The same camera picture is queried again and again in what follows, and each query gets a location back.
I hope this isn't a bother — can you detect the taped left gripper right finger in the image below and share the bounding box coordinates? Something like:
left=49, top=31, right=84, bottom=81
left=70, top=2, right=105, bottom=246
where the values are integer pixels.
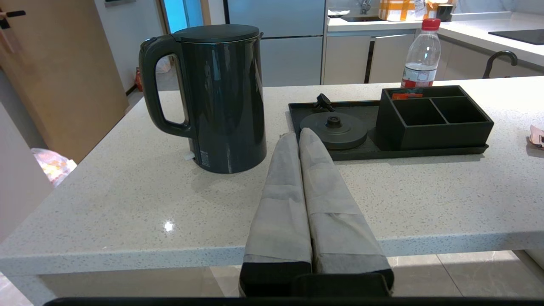
left=299, top=127, right=394, bottom=297

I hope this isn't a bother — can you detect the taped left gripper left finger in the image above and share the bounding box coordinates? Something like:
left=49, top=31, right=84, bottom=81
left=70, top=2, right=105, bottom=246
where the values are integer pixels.
left=239, top=132, right=313, bottom=297

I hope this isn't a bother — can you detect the black electric kettle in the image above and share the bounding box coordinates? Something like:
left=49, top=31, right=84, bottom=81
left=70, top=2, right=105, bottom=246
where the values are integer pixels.
left=139, top=24, right=267, bottom=174

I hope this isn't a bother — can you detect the white tea bag packet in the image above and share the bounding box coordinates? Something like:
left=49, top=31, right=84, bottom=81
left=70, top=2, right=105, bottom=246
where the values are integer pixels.
left=529, top=125, right=544, bottom=149

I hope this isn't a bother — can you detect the round black kettle base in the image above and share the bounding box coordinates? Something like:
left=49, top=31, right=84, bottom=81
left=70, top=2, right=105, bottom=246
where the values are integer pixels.
left=300, top=112, right=368, bottom=150

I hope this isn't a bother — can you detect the black power plug adapter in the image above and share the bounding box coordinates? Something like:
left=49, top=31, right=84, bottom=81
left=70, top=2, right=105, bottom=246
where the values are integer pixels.
left=314, top=93, right=335, bottom=113

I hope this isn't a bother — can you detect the water bottle with full label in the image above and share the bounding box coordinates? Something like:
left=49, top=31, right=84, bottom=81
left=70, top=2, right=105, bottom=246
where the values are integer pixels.
left=401, top=18, right=442, bottom=89

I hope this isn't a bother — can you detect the black serving tray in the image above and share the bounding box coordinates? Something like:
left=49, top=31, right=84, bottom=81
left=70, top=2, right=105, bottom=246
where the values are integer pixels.
left=288, top=100, right=489, bottom=161

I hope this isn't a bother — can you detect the black compartment organizer box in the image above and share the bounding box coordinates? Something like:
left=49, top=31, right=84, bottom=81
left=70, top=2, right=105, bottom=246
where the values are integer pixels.
left=376, top=85, right=494, bottom=151

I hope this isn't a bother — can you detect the grey refrigerator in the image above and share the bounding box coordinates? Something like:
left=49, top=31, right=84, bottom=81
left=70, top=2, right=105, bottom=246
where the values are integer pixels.
left=224, top=0, right=327, bottom=88

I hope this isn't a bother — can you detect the cardboard box with yellow tape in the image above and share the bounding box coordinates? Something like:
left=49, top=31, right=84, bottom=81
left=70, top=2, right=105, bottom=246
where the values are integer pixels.
left=378, top=0, right=426, bottom=22

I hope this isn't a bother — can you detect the printed white plastic bag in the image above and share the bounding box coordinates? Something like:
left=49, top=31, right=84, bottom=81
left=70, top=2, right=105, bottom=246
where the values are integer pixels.
left=31, top=147, right=78, bottom=187

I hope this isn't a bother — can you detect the black induction cooktop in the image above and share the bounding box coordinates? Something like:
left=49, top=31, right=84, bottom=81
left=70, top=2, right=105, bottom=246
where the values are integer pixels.
left=488, top=29, right=544, bottom=45

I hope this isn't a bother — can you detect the wooden door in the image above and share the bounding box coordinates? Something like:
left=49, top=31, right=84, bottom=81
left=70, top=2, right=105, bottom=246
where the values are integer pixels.
left=0, top=0, right=130, bottom=164

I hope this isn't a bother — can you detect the tall white cabinet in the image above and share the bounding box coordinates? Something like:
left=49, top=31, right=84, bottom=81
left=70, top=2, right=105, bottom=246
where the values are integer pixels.
left=0, top=102, right=55, bottom=245

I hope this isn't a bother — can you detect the black door lock handle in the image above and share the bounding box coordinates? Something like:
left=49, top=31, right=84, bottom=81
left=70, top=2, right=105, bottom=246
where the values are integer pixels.
left=0, top=10, right=27, bottom=30

